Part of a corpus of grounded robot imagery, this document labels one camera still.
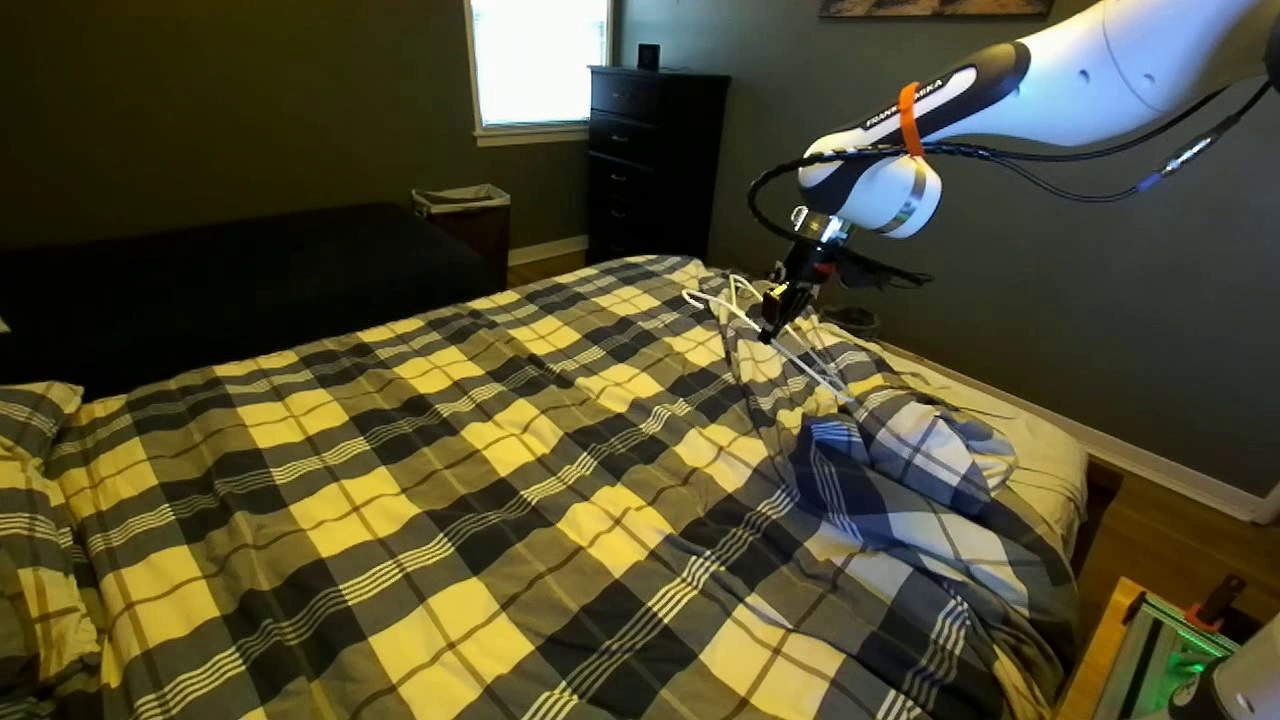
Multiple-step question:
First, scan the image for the black daybed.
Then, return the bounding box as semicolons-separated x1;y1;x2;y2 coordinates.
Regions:
0;197;513;405

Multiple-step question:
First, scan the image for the orange strap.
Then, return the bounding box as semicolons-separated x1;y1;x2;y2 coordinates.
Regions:
893;77;931;164

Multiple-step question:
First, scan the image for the bright window white frame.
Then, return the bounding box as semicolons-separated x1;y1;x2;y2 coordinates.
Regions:
461;0;623;153

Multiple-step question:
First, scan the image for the thin black looped cable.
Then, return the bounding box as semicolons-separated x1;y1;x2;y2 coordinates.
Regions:
739;147;854;251

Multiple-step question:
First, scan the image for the black dresser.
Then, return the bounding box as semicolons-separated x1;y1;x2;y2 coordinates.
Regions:
581;59;737;274

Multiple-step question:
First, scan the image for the small plaid pillow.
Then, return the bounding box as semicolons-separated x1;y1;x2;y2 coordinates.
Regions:
0;378;93;466

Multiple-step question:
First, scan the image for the grey rounded object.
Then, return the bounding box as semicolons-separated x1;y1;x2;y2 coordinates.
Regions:
1205;613;1280;720

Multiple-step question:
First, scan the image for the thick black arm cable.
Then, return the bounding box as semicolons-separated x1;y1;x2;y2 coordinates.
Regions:
931;74;1280;210

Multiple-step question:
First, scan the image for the teal framed object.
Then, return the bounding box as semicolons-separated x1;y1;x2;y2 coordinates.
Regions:
1100;591;1247;720

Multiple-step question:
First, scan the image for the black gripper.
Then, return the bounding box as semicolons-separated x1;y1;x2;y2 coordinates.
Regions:
757;218;854;343

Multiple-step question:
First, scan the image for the dark hamper with cloth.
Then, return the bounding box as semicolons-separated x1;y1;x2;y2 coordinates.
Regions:
402;180;519;292

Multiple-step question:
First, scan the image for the light wooden plank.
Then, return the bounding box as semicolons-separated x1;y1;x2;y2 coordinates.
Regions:
1056;572;1151;720

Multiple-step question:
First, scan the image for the yellow grey plaid blanket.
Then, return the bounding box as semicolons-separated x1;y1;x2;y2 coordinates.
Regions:
0;251;1087;720

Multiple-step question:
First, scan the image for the white plastic clothes hanger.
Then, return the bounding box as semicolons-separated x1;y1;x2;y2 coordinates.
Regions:
681;274;863;411

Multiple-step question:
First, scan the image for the large plaid pillow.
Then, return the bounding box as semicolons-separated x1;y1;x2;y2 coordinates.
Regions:
0;446;112;713

